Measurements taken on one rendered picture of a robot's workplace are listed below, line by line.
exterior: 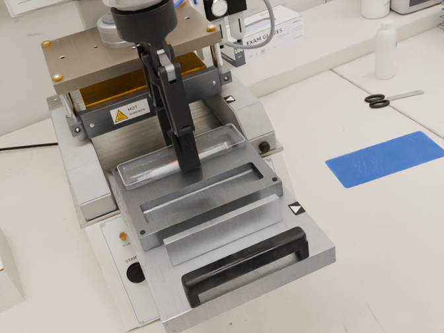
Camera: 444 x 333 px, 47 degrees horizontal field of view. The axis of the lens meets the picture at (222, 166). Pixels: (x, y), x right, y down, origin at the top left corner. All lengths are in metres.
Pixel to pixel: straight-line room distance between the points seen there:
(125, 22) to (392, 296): 0.57
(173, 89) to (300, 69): 0.78
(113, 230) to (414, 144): 0.66
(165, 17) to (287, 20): 0.86
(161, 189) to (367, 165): 0.51
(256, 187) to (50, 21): 0.90
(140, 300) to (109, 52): 0.40
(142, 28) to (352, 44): 0.92
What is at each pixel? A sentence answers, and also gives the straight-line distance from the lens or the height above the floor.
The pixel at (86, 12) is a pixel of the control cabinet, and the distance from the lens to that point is 1.02.
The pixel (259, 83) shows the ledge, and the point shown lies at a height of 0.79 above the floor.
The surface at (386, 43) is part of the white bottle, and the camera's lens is 1.32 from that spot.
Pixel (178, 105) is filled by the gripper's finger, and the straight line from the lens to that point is 0.63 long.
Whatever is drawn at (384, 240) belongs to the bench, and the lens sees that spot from 0.93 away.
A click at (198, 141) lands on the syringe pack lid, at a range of 0.75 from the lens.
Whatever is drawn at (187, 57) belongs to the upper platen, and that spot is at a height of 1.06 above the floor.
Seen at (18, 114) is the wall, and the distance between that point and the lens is 1.51.
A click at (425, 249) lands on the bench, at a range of 0.92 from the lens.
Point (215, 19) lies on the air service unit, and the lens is 1.05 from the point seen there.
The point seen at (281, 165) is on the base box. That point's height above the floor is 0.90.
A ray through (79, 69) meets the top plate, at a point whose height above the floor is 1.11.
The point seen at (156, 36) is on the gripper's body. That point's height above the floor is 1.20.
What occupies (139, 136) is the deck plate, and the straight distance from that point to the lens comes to 0.94.
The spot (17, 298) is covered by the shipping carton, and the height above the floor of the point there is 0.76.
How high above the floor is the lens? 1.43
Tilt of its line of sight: 38 degrees down
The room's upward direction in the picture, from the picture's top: 12 degrees counter-clockwise
